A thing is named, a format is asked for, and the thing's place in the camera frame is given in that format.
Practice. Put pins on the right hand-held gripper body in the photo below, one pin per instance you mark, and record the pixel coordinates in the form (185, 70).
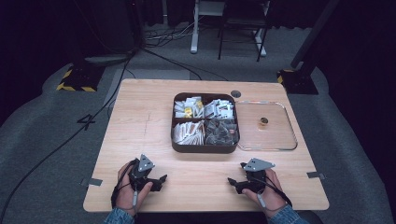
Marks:
(257, 175)

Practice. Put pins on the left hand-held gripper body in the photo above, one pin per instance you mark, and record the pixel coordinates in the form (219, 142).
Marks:
(141, 174)

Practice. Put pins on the person's right hand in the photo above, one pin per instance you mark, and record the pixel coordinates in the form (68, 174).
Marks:
(270, 196)

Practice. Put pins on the person's left hand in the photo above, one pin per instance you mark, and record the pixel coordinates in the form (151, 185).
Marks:
(127, 194)

